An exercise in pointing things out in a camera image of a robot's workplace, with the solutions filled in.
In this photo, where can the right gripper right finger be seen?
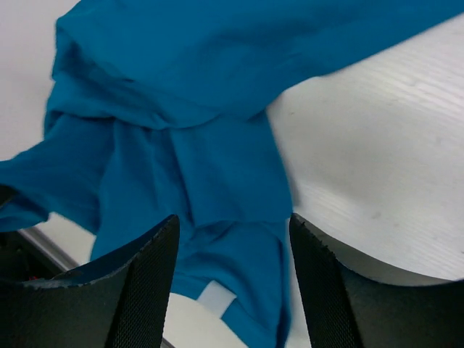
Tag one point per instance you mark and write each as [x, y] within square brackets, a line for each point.
[351, 299]

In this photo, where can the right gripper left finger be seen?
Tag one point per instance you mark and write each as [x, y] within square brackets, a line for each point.
[117, 300]

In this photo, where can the blue t shirt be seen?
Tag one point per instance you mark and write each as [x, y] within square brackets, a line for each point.
[233, 115]

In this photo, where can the white plastic basket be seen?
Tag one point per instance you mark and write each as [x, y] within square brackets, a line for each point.
[190, 325]

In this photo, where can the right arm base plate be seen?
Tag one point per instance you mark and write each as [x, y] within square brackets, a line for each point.
[28, 254]

